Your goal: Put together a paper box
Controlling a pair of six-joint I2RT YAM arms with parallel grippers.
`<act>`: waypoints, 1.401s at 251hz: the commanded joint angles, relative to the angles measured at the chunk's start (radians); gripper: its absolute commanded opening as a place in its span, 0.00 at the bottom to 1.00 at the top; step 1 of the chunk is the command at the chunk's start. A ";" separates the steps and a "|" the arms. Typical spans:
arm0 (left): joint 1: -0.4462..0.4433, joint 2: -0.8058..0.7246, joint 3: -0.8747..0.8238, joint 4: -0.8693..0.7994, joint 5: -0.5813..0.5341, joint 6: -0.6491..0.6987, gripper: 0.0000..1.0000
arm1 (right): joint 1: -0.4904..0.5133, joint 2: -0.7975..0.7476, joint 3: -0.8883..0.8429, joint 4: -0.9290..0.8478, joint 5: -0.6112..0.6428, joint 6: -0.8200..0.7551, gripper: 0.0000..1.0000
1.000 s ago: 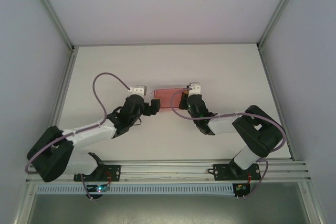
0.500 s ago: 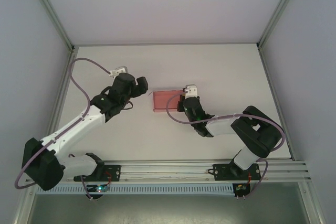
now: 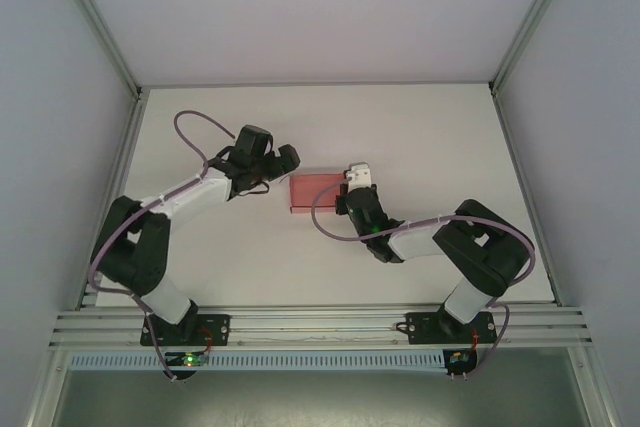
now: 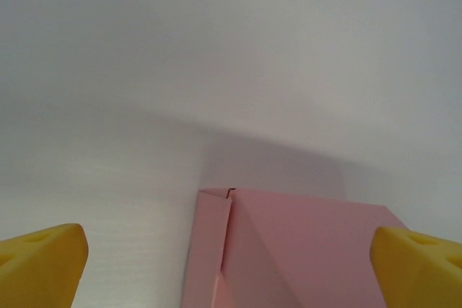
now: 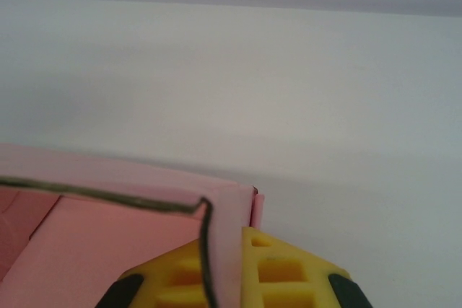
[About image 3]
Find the pink paper box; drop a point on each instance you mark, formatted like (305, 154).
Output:
(310, 192)

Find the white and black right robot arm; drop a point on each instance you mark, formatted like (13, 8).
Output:
(415, 242)

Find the black clamp lever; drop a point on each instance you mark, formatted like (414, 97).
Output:
(400, 321)

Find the small circuit board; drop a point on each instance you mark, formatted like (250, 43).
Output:
(458, 358)

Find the circuit board with green light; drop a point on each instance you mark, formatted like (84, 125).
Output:
(187, 360)

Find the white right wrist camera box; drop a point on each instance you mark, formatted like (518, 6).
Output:
(359, 174)

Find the aluminium mounting rail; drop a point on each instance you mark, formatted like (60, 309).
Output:
(320, 329)

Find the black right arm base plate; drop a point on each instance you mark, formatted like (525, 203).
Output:
(425, 329)

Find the aluminium table side rail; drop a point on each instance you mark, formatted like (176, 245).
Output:
(520, 182)
(117, 187)

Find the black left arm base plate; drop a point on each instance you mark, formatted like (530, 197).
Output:
(215, 329)

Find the aluminium frame post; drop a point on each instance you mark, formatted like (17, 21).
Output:
(532, 17)
(97, 22)

